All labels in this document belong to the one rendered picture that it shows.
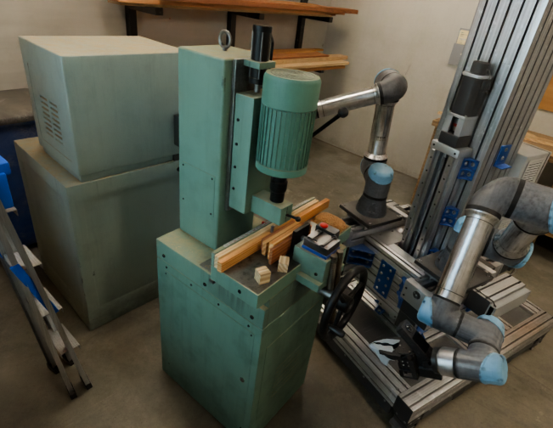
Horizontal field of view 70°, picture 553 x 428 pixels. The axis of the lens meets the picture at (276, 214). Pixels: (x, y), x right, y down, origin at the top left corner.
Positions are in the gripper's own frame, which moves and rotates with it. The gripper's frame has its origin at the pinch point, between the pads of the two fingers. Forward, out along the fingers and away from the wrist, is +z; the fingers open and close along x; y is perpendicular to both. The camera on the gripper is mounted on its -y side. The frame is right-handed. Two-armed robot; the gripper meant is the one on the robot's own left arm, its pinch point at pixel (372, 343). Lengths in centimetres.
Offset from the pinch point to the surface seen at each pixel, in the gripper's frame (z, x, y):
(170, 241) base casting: 75, -8, -40
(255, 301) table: 27.6, -15.6, -20.9
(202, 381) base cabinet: 85, -11, 25
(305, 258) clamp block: 22.7, 7.4, -25.2
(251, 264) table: 35.7, -5.6, -29.1
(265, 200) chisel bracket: 33, 8, -47
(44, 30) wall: 217, 42, -179
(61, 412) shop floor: 132, -55, 19
